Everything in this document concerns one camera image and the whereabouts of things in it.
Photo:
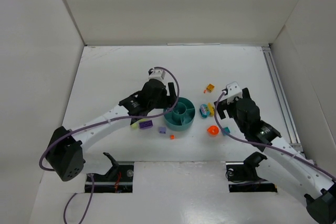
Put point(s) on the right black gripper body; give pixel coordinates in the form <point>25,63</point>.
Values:
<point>227,106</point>

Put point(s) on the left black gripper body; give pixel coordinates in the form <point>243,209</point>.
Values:
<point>166,97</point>

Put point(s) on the dark purple lego brick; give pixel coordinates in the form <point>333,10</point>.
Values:
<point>145,124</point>

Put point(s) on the light purple small lego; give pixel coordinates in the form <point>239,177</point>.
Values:
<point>162,130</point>

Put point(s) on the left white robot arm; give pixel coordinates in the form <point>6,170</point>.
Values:
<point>67,152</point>

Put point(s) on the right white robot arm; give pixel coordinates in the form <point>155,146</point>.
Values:
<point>276,160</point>

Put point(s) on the teal round divided container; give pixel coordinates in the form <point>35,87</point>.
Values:
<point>181,117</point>

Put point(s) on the teal small lego brick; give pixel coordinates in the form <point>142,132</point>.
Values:
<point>225,130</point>

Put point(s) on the yellow lego piece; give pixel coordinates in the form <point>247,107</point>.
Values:
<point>211,109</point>

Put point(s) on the blue printed oval lego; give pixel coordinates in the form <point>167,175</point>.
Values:
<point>204,111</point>

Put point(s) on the lime green lego brick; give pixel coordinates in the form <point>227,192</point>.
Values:
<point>135,126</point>

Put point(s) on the orange round lego piece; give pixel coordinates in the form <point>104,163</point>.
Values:
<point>213,130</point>

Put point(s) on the amber transparent lego brick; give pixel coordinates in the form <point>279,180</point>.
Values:
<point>210,88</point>

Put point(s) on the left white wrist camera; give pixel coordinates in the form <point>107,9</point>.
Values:
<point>157,74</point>

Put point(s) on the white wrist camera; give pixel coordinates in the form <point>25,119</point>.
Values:
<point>232,92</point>
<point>157,74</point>

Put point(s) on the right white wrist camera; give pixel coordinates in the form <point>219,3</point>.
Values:
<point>232,92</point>

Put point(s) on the aluminium rail right edge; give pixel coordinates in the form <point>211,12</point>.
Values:
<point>281,97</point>

